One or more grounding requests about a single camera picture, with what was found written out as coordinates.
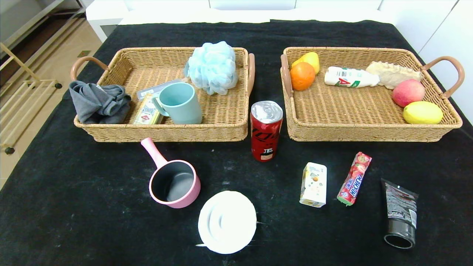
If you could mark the red soda can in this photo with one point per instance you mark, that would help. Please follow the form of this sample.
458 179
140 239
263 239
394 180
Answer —
264 136

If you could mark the small white juice carton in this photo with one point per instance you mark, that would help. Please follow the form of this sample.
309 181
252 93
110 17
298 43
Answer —
313 184

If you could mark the red Hi-Chew candy pack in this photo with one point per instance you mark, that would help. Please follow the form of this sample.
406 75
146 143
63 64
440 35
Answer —
353 181

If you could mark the black cosmetic tube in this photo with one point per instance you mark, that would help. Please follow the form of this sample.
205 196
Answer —
401 210

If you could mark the wicker basket holding household items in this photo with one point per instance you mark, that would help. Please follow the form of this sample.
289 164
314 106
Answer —
221 111

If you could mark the wicker basket holding food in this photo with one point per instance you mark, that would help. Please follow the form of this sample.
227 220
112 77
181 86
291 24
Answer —
351 111

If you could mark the teal ceramic mug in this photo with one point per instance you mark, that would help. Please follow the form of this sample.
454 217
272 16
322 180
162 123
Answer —
184 111

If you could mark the light blue bath loofah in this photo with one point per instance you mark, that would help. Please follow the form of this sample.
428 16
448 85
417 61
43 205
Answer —
212 66

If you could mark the orange fruit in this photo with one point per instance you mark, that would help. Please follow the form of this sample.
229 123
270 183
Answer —
302 75

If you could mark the white round plate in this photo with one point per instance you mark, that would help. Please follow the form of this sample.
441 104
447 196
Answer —
227 221

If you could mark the yellowish printed soap box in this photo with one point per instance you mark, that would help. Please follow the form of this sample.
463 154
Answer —
146 112

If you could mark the yellow mango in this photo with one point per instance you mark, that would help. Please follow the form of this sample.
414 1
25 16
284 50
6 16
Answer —
312 59

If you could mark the white yogurt drink bottle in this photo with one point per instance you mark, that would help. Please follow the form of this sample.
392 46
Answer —
351 77

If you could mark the grey crumpled cloth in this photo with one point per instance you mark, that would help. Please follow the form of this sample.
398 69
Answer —
96 103

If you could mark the black tablecloth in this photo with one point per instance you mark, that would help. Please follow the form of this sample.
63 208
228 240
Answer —
92 221

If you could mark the red apple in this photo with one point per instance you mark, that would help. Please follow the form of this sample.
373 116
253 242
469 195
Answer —
408 92

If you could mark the white bench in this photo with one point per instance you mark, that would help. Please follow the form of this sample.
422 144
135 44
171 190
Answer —
103 14

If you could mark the yellow lemon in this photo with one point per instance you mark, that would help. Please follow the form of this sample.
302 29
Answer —
423 112

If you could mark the wooden rack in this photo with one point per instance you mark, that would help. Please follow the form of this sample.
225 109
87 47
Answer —
16 59

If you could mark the low wooden shelf unit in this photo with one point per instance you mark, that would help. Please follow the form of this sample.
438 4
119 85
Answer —
22 14

